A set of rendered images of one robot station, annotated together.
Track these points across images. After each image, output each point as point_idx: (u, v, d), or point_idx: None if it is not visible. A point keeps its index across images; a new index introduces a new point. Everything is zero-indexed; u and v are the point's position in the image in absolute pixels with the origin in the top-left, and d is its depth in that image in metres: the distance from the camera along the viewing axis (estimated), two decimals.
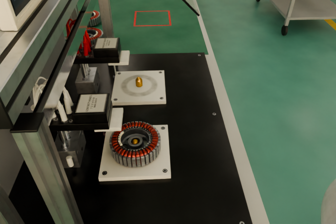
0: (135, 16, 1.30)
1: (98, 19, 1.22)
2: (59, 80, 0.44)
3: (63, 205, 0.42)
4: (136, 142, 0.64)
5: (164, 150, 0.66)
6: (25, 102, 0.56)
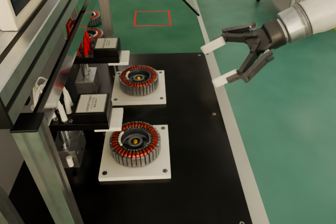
0: (135, 16, 1.30)
1: (98, 19, 1.22)
2: (59, 80, 0.44)
3: (63, 205, 0.42)
4: (136, 142, 0.64)
5: (164, 150, 0.66)
6: (25, 102, 0.56)
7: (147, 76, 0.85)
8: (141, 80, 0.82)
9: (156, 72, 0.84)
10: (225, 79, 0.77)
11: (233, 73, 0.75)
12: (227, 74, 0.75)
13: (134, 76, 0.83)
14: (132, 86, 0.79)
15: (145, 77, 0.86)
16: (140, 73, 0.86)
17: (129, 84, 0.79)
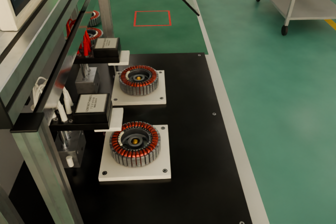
0: (135, 16, 1.30)
1: (98, 19, 1.22)
2: (59, 80, 0.44)
3: (63, 205, 0.42)
4: (136, 142, 0.64)
5: (164, 150, 0.66)
6: (25, 102, 0.56)
7: (147, 76, 0.85)
8: (141, 80, 0.82)
9: (156, 72, 0.84)
10: None
11: None
12: None
13: (134, 76, 0.83)
14: (132, 86, 0.79)
15: (145, 77, 0.86)
16: (140, 73, 0.86)
17: (129, 84, 0.79)
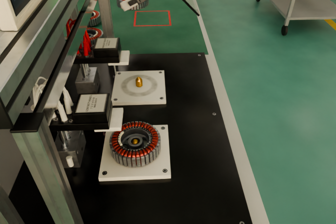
0: (135, 16, 1.30)
1: (98, 19, 1.22)
2: (59, 80, 0.44)
3: (63, 205, 0.42)
4: (136, 142, 0.64)
5: (164, 150, 0.66)
6: (25, 102, 0.56)
7: None
8: None
9: None
10: (129, 3, 0.96)
11: None
12: None
13: None
14: (122, 0, 0.97)
15: None
16: None
17: None
